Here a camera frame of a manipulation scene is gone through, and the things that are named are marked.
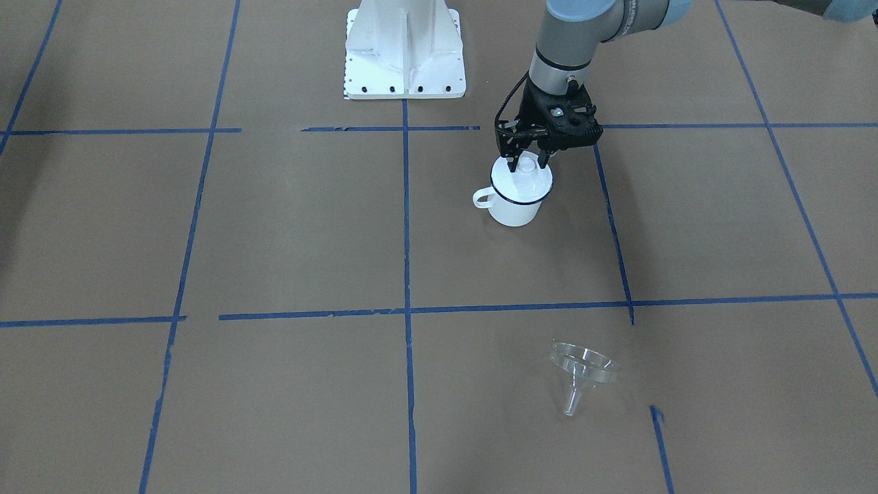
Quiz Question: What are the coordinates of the white enamel mug lid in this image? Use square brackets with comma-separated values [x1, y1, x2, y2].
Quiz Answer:
[490, 150, 553, 205]

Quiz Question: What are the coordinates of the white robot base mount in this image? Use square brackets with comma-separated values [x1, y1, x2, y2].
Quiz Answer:
[343, 1, 467, 100]

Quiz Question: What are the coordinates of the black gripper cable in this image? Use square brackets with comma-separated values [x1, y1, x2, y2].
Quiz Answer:
[495, 74, 530, 135]

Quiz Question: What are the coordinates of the white enamel mug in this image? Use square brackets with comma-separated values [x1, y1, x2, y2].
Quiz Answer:
[471, 185, 546, 227]

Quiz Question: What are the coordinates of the clear plastic funnel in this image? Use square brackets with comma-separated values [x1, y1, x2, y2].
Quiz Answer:
[549, 341, 621, 418]

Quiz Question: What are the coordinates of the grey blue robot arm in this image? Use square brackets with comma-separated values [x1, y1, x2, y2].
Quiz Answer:
[493, 1, 691, 172]

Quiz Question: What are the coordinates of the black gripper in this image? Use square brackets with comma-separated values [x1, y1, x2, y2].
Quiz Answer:
[495, 76, 604, 173]

